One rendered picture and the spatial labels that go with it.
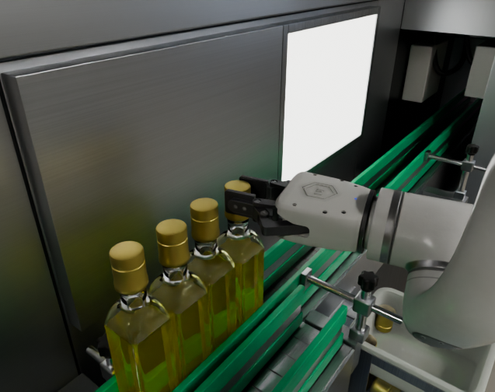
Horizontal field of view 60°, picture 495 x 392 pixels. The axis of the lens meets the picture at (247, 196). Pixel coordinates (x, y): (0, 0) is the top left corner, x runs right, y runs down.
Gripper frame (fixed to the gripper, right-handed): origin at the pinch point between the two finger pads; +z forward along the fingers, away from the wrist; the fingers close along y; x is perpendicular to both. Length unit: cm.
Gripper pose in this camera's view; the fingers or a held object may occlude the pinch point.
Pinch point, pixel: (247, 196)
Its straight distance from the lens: 55.0
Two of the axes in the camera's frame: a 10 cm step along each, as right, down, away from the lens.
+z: -9.1, -2.0, 3.5
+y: -4.0, 4.4, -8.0
